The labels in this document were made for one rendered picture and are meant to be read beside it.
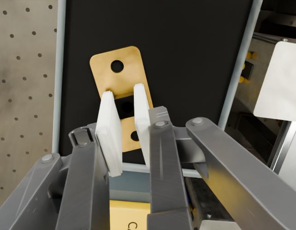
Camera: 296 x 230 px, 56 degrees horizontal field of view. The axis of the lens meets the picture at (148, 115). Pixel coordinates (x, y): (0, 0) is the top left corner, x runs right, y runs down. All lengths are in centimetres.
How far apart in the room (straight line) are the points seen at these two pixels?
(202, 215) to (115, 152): 31
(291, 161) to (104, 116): 39
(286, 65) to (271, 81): 2
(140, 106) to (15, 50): 58
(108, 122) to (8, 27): 58
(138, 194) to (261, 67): 18
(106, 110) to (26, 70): 56
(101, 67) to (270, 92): 18
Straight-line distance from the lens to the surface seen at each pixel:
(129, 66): 21
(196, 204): 47
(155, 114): 17
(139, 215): 28
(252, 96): 32
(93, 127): 18
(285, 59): 30
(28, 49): 71
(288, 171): 52
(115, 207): 28
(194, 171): 26
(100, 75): 21
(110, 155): 15
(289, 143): 49
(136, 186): 30
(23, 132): 79
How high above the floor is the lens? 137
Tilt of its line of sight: 67 degrees down
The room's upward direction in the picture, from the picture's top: 169 degrees clockwise
